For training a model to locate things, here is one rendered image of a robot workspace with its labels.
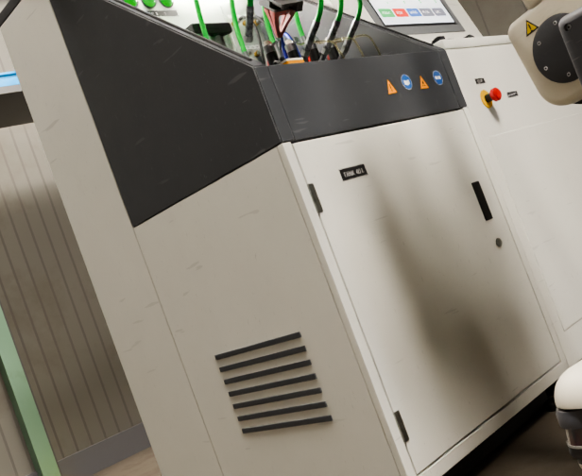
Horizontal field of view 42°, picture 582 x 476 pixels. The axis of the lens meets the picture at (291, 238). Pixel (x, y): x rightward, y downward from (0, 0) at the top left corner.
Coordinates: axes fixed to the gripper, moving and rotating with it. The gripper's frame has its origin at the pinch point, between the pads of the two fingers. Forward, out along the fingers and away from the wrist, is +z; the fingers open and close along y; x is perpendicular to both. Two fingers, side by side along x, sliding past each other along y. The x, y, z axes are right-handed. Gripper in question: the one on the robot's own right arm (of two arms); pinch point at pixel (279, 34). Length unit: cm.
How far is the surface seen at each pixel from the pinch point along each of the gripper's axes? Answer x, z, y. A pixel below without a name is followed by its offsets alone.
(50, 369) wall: 39, 186, 116
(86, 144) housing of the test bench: 44, 28, 21
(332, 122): 13.2, 5.0, -37.6
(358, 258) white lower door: 21, 24, -58
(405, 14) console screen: -64, 11, 20
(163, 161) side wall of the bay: 37.8, 20.4, -8.7
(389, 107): -7.3, 8.1, -33.4
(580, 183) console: -81, 46, -44
